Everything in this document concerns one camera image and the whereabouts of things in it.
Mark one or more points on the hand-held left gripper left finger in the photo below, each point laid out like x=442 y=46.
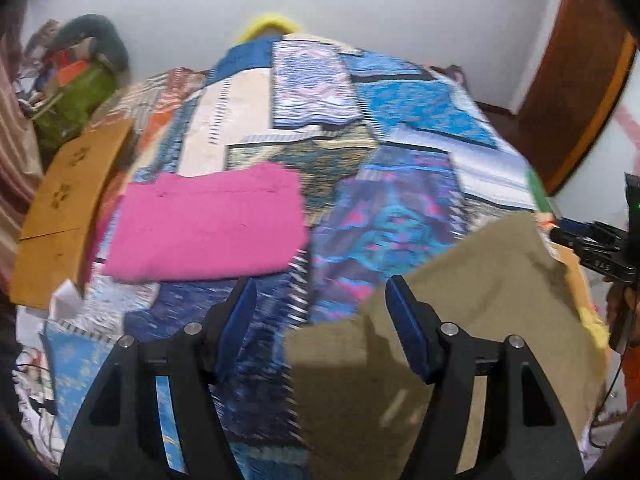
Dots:
x=239 y=316

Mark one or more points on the green bag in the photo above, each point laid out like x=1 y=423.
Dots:
x=72 y=102

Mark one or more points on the khaki pants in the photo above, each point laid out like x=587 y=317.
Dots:
x=450 y=350

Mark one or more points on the brown wooden door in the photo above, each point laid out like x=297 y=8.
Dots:
x=570 y=95

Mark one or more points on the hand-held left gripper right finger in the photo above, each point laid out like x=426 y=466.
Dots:
x=406 y=321

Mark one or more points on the striped curtain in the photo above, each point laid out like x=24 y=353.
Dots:
x=15 y=160

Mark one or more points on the pink folded cloth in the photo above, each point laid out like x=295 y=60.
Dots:
x=205 y=227

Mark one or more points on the yellow pillow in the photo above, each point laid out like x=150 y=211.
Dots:
x=267 y=27

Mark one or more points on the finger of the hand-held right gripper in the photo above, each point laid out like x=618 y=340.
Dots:
x=565 y=233

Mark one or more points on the patchwork printed blanket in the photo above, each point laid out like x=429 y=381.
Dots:
x=310 y=160

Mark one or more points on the teal stuffed cushion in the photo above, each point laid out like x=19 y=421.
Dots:
x=97 y=37

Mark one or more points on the person's right hand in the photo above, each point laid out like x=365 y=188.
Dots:
x=625 y=310

